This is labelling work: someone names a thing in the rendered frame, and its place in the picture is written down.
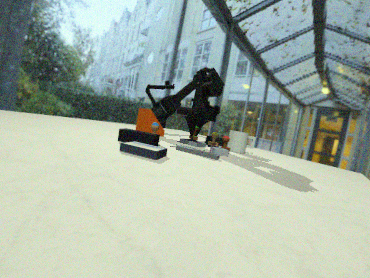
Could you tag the white mug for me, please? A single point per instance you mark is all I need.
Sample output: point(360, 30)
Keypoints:
point(238, 141)

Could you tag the red rubber stamp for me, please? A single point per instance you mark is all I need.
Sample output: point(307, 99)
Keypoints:
point(226, 140)

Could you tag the purple ink pad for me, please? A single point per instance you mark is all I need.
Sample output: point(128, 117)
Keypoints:
point(195, 144)

